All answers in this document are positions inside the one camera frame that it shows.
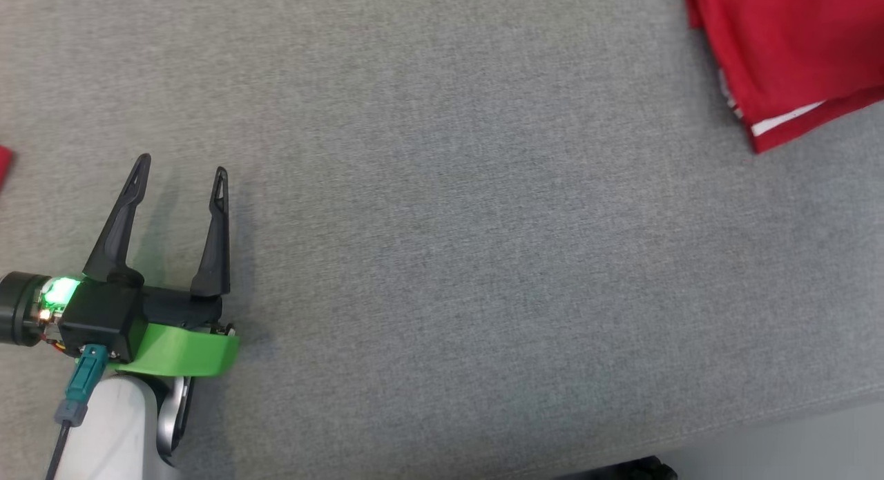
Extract red Bulls 23 jersey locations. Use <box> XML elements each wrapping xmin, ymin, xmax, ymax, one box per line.
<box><xmin>680</xmin><ymin>0</ymin><xmax>884</xmax><ymax>154</ymax></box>

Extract left camera cable teal plug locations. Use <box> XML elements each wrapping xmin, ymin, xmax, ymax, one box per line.
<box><xmin>45</xmin><ymin>345</ymin><xmax>110</xmax><ymax>480</ymax></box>

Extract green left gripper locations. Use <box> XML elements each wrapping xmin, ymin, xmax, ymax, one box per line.
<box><xmin>0</xmin><ymin>153</ymin><xmax>240</xmax><ymax>378</ymax></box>

